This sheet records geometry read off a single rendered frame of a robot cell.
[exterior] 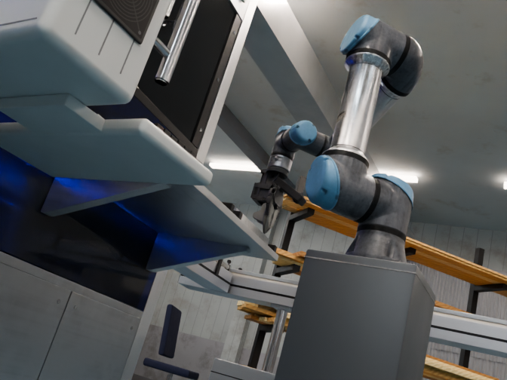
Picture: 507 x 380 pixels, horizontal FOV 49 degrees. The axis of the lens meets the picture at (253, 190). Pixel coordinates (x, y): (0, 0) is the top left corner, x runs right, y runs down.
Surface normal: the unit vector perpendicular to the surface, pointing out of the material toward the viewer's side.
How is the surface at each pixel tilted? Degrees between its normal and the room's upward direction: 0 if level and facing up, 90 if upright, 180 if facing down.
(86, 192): 90
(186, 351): 90
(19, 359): 90
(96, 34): 90
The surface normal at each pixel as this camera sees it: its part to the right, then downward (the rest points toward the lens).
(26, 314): 0.89, 0.11
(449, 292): -0.42, -0.42
